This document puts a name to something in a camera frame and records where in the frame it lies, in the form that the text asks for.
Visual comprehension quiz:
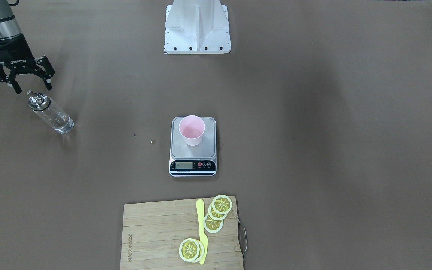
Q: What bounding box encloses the lemon slice behind front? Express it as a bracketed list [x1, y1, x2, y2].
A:
[192, 240, 205, 263]

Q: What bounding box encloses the yellow plastic knife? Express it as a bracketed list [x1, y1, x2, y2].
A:
[196, 199, 209, 265]

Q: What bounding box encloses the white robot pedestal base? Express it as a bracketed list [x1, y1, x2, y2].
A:
[163, 0, 231, 54]

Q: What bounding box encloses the lemon slice lower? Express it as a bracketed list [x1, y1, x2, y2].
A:
[203, 214, 224, 234]

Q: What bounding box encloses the digital kitchen scale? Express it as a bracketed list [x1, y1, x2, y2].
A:
[168, 117, 218, 177]

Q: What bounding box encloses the glass sauce bottle metal cap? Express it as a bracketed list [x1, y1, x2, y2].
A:
[27, 90, 75, 134]

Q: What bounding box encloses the bamboo cutting board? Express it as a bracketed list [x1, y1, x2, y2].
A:
[120, 195, 245, 270]

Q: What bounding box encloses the pink plastic cup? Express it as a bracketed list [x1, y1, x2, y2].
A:
[178, 115, 206, 146]

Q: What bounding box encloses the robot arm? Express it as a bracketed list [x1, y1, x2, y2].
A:
[0, 0, 55, 94]

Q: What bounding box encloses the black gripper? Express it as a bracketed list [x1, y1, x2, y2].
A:
[0, 34, 55, 94]

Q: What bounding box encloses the lemon slice middle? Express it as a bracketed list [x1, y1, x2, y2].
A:
[208, 204, 228, 221]

